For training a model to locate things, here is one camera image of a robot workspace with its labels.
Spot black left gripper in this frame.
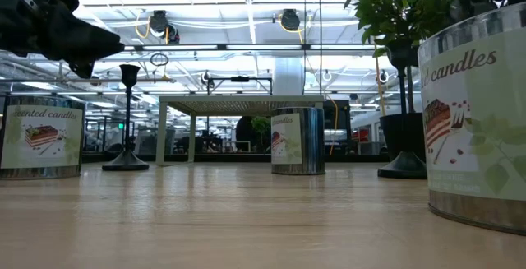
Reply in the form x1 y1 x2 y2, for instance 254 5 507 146
0 0 126 80

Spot scented candle tin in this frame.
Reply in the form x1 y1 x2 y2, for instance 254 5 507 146
417 1 526 237
0 95 86 180
270 106 326 176

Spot black candlestick holder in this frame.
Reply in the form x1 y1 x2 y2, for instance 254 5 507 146
101 63 150 173
376 38 428 180

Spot green plant in black pot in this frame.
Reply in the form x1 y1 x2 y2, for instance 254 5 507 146
344 0 478 163

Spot pale green mesh shelf riser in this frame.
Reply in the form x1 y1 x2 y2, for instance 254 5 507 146
155 95 325 167

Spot black background cabinet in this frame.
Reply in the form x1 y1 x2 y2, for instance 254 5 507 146
323 99 353 155

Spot person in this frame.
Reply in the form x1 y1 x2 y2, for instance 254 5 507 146
235 115 258 154

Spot small background green plant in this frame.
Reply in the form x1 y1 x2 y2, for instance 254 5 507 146
250 115 272 151

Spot hanging black cable loop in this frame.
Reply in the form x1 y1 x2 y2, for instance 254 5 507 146
150 52 170 67

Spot black ceiling cable reel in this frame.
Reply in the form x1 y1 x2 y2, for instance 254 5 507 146
279 8 302 32
148 9 181 44

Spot yellow hanging cable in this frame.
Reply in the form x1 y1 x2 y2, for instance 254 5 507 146
372 40 388 118

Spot black background frame table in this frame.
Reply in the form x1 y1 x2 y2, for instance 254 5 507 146
206 75 274 96

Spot yellow background cable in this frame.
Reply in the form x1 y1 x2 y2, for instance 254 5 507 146
327 95 339 155

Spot black table frame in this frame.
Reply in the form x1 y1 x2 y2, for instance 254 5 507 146
81 152 391 164

